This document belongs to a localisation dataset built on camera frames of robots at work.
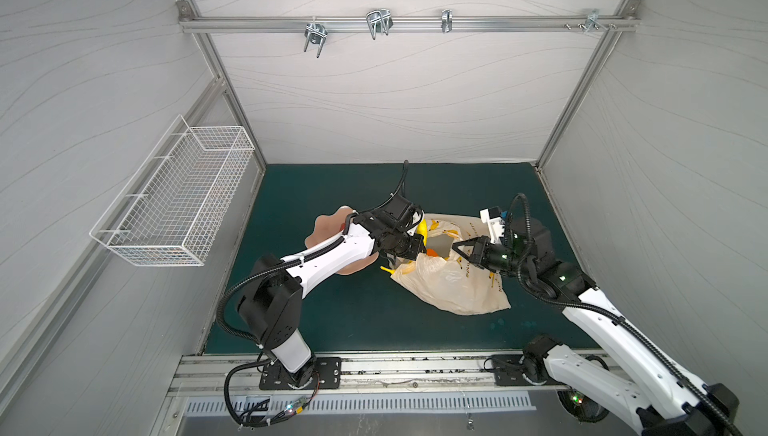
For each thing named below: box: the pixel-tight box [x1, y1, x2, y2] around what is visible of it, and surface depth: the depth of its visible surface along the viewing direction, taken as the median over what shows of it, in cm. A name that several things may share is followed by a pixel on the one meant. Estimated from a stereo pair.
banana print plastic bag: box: [389, 213, 511, 315], surface depth 74 cm
